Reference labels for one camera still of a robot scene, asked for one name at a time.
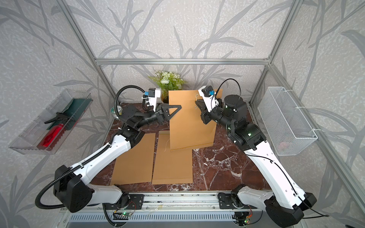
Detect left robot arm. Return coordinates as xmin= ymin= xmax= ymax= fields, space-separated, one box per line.
xmin=35 ymin=85 xmax=182 ymax=213

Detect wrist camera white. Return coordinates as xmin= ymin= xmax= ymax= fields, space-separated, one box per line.
xmin=142 ymin=88 xmax=162 ymax=112
xmin=198 ymin=85 xmax=219 ymax=112

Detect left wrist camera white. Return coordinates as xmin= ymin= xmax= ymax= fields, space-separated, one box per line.
xmin=142 ymin=88 xmax=162 ymax=112

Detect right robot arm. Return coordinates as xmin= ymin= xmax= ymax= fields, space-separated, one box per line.
xmin=195 ymin=85 xmax=317 ymax=228

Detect brown file bag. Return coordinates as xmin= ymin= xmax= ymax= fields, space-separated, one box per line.
xmin=110 ymin=133 xmax=156 ymax=185
xmin=152 ymin=131 xmax=193 ymax=185
xmin=169 ymin=90 xmax=217 ymax=152

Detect clear plastic wall tray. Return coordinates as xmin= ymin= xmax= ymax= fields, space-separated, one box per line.
xmin=9 ymin=89 xmax=92 ymax=155

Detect green plant white flowers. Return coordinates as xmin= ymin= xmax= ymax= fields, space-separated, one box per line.
xmin=149 ymin=70 xmax=186 ymax=103

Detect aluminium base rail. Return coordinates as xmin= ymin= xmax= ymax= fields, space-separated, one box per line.
xmin=59 ymin=190 xmax=300 ymax=213

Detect white wire mesh basket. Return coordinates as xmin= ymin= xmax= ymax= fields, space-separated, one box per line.
xmin=258 ymin=86 xmax=317 ymax=156

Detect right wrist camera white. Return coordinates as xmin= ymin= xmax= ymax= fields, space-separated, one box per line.
xmin=198 ymin=85 xmax=219 ymax=112

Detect dark green cloth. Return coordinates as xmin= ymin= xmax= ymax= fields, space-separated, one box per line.
xmin=45 ymin=98 xmax=93 ymax=131

